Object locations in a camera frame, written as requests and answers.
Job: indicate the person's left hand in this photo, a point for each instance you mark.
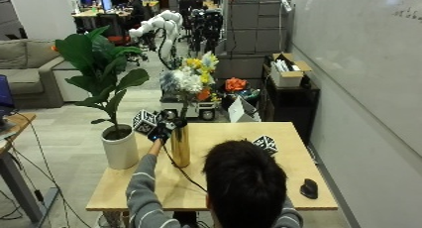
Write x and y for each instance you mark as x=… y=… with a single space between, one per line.
x=161 y=130

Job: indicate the white yellow flower bouquet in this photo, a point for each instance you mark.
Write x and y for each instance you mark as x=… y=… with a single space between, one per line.
x=190 y=77

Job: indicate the white marker cube left glove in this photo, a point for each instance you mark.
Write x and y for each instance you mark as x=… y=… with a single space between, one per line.
x=144 y=121

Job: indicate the white marker cube glove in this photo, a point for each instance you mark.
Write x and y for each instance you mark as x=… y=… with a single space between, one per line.
x=265 y=144
x=144 y=121

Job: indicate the gold vase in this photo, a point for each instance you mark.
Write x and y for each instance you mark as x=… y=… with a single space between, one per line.
x=180 y=148

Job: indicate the white folded card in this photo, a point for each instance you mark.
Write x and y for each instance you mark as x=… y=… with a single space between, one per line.
x=241 y=111

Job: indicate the white plant pot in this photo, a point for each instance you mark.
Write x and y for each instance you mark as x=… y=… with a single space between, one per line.
x=118 y=152

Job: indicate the white marker cube right glove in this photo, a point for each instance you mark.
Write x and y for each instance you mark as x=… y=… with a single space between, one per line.
x=265 y=144

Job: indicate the green leafy plant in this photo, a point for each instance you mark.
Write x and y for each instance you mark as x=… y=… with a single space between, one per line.
x=98 y=61

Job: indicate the black cabinet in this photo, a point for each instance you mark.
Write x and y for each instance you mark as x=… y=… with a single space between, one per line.
x=290 y=105

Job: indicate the open cardboard box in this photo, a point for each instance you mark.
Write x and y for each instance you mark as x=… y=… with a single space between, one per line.
x=286 y=76

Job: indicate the the person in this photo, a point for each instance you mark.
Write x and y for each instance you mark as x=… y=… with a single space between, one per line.
x=145 y=214

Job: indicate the black tripod equipment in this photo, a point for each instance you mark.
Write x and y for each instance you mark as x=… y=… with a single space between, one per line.
x=206 y=28

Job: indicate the black chair red seat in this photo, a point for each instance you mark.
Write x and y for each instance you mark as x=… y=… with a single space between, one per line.
x=112 y=29

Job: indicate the grey drawer cabinets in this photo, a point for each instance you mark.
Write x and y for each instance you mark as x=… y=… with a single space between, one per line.
x=254 y=26

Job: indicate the black computer mouse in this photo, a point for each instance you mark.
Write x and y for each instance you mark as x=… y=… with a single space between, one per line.
x=309 y=188

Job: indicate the grey sofa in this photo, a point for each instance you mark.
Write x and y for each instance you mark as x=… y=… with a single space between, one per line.
x=27 y=72

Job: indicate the wooden office desk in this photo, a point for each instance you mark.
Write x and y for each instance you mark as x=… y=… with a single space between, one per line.
x=98 y=14

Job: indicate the computer monitor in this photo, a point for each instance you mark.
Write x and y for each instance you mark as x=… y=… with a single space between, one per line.
x=106 y=3

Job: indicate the blue laptop screen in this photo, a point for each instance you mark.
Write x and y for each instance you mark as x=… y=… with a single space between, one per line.
x=5 y=92

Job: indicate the wooden side desk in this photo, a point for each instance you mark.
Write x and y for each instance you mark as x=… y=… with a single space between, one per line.
x=15 y=175

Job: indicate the whiteboard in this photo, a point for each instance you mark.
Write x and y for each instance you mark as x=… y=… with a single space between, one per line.
x=365 y=66

